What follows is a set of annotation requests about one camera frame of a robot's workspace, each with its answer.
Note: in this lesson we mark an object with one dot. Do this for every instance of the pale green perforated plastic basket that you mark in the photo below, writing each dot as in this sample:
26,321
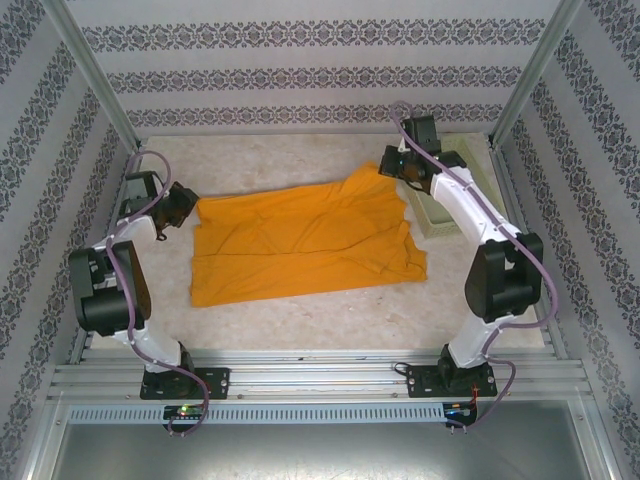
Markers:
440,225

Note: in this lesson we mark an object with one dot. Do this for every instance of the orange t-shirt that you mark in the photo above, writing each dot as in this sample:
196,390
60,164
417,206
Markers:
300,240

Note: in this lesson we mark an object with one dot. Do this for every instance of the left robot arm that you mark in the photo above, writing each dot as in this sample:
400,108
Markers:
100,300

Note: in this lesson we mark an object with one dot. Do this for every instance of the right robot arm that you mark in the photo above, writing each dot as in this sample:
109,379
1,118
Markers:
505,280

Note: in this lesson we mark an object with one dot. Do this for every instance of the grey sheet metal panel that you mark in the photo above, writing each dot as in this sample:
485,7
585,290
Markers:
320,455

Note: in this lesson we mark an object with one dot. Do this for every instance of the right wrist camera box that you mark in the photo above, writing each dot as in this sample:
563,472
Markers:
402,146

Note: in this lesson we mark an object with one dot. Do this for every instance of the aluminium right side rail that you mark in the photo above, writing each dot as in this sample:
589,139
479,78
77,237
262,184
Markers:
511,190

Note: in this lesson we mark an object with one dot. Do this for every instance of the aluminium rail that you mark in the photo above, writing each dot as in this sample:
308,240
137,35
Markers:
82,347
511,190

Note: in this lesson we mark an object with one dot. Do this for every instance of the aluminium right frame post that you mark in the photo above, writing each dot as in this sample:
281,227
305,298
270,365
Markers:
532,75

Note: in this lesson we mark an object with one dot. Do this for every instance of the aluminium frame post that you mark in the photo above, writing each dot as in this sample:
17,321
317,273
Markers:
532,75
95,75

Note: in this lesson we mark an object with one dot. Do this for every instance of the aluminium left frame post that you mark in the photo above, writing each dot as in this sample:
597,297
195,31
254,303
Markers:
95,75

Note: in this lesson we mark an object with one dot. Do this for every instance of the aluminium left side rail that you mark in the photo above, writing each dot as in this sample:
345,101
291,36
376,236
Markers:
82,347

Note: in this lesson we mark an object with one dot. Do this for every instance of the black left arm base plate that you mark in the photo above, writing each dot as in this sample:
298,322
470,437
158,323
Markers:
215,382

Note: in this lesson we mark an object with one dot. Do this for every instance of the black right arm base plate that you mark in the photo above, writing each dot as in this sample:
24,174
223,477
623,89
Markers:
420,382

